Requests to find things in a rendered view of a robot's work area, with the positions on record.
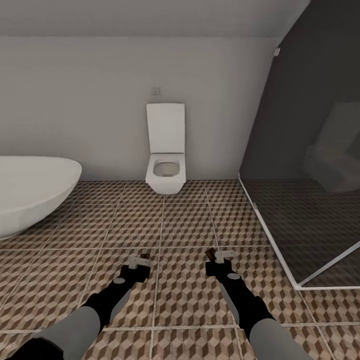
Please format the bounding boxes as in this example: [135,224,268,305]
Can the mousetrap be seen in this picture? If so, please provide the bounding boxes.
[138,253,151,270]
[205,247,217,262]

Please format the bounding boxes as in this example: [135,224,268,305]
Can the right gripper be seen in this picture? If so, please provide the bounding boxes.
[205,260,232,277]

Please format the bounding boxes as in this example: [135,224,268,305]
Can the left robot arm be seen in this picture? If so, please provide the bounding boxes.
[5,256,152,360]

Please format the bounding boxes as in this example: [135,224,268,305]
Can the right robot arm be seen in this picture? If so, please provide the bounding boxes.
[205,250,314,360]

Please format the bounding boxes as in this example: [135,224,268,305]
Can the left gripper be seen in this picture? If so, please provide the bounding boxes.
[120,265,151,284]

